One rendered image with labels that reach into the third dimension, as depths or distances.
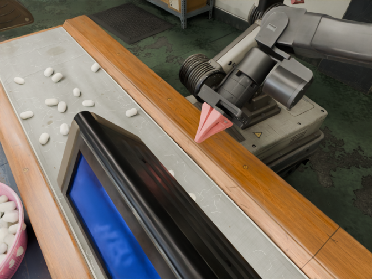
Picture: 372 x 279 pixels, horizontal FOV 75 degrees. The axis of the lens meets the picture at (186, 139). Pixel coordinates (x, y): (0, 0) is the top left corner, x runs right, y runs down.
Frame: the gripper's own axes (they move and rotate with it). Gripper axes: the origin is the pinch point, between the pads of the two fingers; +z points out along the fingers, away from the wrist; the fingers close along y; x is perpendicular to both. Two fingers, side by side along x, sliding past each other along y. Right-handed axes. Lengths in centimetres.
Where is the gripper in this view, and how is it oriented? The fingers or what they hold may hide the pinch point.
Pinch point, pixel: (199, 138)
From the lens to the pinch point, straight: 48.8
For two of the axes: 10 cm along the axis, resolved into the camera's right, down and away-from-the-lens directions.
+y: 6.2, 5.9, -5.2
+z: -6.0, 7.8, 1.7
